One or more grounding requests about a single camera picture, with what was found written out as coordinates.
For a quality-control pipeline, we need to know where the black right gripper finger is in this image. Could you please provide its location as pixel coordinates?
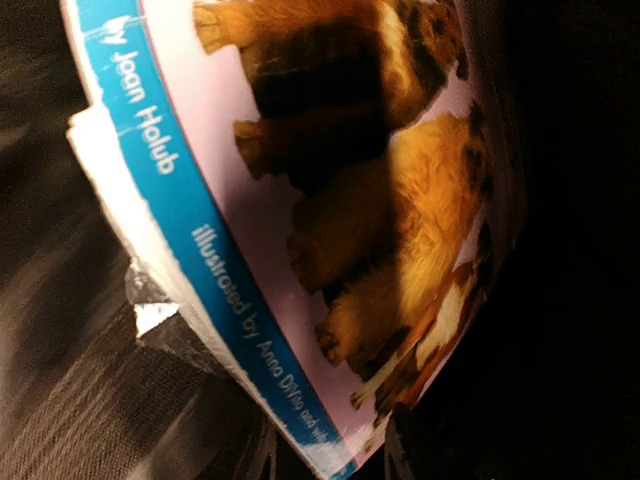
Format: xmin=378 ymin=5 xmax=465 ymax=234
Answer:
xmin=384 ymin=403 xmax=430 ymax=480

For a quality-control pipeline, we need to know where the dog picture book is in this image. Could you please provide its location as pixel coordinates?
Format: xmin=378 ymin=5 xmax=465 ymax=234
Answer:
xmin=61 ymin=1 xmax=526 ymax=479

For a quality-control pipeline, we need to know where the grey shrink-wrapped notebook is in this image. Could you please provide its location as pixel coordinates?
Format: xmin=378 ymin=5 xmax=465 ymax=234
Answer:
xmin=124 ymin=260 xmax=226 ymax=376

